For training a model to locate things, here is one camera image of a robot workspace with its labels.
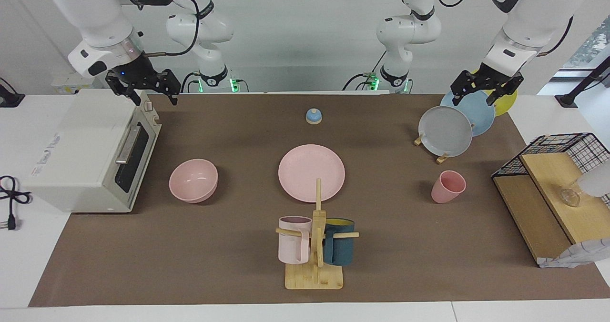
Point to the white power strip box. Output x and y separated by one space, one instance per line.
71 81

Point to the black clamp stand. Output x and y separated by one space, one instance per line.
584 81

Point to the white toaster oven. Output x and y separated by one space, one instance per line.
81 145

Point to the dark blue mug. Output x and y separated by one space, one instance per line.
340 250

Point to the pink cup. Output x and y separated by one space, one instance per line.
445 191

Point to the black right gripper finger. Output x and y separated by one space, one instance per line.
133 97
173 98

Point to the light blue plate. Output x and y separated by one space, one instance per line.
481 115

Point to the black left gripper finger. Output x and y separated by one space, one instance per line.
493 97
457 99

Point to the blue service bell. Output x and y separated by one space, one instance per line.
314 117

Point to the clear glass piece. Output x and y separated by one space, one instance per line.
570 198

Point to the frosted white object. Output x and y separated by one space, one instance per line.
595 181

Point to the grey plate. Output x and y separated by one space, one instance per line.
445 131

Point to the patterned white cloth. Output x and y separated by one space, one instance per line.
576 255

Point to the yellow plate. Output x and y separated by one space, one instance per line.
507 104

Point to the wooden mug tree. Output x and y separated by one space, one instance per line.
314 276

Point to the light pink mug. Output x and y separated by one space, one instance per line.
293 246

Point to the brown table mat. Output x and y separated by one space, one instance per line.
228 246

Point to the wooden stepped shelf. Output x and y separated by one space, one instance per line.
533 207

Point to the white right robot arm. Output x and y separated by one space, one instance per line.
100 17

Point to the wooden plate rack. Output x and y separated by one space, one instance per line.
442 159

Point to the pink bowl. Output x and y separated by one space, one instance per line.
193 181

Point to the black desk mount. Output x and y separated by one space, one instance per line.
8 99

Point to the pink plate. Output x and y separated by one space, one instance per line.
305 169

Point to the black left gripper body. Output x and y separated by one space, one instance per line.
486 79

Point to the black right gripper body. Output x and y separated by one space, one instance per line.
143 76

